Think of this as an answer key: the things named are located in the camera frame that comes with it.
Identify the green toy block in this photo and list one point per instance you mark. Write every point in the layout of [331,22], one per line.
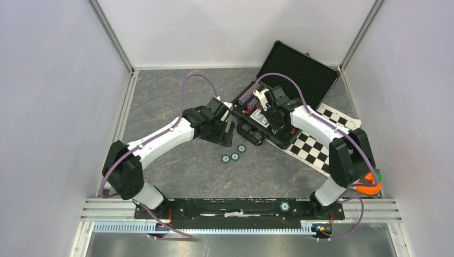
[379,177]

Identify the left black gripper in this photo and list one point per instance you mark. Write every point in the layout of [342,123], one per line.
[224,138]

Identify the blue card deck in case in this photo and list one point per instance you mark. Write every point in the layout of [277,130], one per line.
[260,118]

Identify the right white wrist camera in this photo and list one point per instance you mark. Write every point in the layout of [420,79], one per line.
[262,97]

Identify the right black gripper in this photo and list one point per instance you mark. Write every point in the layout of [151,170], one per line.
[275,125]

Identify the black poker set case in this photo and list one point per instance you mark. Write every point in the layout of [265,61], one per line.
[296,74]

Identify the black white checkered board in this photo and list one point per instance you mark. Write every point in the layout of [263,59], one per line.
[309,150]

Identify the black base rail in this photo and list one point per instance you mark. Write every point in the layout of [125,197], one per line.
[243,213]

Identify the purple chip stack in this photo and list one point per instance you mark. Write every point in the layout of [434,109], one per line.
[252,104]
[244,98]

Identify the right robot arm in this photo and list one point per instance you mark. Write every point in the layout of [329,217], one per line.
[350,154]

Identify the teal chip on rail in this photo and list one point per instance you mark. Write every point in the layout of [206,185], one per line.
[285,206]

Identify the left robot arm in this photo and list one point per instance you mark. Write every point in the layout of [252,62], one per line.
[125,162]

